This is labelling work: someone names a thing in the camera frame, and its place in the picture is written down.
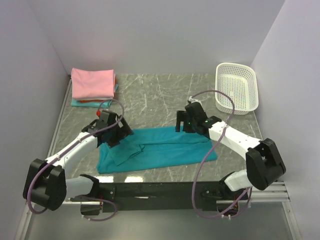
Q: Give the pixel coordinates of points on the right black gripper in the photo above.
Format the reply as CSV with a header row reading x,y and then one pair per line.
x,y
182,116

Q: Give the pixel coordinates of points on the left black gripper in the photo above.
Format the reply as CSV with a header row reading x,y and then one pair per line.
x,y
123,131

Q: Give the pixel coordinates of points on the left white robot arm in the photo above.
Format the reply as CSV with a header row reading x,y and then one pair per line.
x,y
46,183

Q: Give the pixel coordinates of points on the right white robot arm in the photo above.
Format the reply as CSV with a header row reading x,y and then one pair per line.
x,y
264,164

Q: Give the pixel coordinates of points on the pink folded t-shirt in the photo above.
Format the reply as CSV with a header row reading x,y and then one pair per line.
x,y
80,75

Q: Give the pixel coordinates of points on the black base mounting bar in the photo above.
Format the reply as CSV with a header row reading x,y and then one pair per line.
x,y
138,196

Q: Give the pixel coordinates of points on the white perforated plastic basket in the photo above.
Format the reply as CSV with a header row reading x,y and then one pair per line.
x,y
239,83

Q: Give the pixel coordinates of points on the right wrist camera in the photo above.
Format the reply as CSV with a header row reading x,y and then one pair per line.
x,y
193,100

